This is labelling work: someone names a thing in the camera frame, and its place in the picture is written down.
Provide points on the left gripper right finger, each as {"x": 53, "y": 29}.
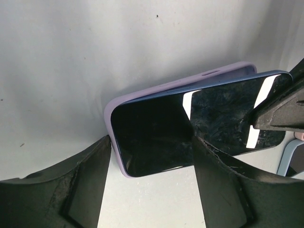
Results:
{"x": 234, "y": 194}

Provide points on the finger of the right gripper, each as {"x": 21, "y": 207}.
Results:
{"x": 284, "y": 111}

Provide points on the pink phone case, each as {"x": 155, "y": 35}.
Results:
{"x": 299, "y": 136}

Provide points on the purple phone case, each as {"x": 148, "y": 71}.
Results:
{"x": 238, "y": 69}

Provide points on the black phone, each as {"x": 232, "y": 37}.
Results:
{"x": 296, "y": 164}
{"x": 154, "y": 132}

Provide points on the blue phone case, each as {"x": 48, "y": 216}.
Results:
{"x": 286, "y": 157}

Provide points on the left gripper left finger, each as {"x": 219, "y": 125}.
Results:
{"x": 68, "y": 194}

